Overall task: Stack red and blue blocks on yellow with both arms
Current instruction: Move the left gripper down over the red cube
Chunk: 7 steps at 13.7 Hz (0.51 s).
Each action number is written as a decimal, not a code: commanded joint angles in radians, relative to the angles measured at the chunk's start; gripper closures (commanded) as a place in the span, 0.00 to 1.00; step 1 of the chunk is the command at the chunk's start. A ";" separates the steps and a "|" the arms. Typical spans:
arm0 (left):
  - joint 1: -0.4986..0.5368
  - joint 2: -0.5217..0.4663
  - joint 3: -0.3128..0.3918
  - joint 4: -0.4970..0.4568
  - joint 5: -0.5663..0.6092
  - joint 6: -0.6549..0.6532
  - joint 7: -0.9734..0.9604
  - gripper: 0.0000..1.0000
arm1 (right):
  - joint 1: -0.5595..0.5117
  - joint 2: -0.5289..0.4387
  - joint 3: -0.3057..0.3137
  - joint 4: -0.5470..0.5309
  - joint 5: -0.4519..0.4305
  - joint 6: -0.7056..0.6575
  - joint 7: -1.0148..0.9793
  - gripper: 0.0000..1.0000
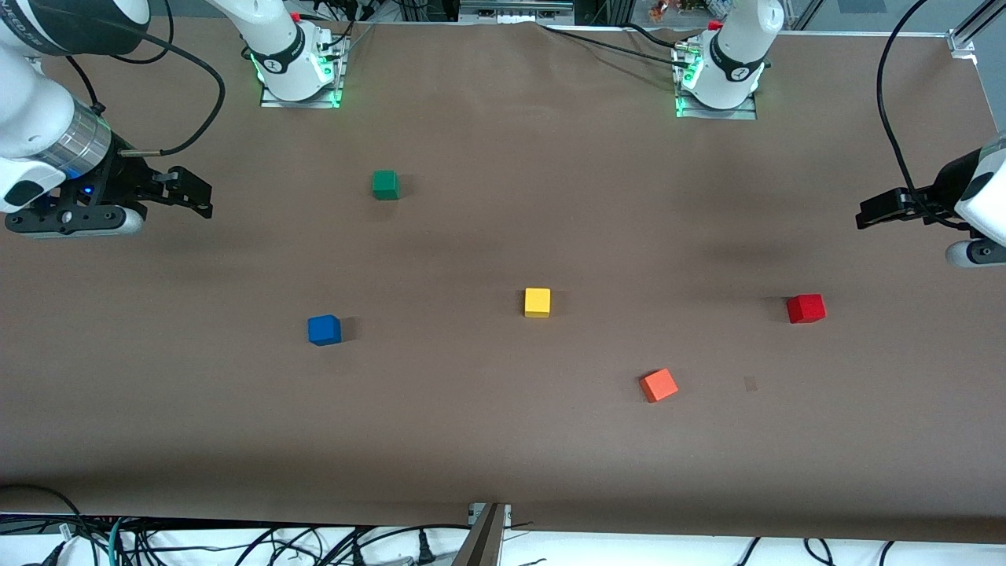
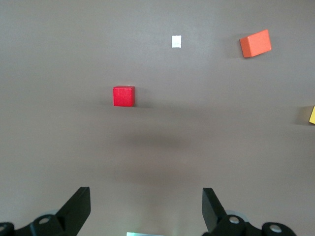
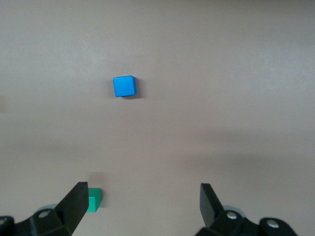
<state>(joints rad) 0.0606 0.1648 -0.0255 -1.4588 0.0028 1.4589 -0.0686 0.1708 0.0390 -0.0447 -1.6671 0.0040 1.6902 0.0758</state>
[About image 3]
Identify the blue wooden block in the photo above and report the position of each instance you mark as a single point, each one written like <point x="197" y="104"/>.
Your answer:
<point x="124" y="86"/>

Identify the green wooden block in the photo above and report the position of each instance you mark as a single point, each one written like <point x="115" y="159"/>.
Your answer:
<point x="94" y="200"/>

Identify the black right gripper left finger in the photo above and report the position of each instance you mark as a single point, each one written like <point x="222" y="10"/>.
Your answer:
<point x="71" y="209"/>

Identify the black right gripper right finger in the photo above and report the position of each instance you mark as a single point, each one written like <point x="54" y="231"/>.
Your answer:
<point x="211" y="209"/>

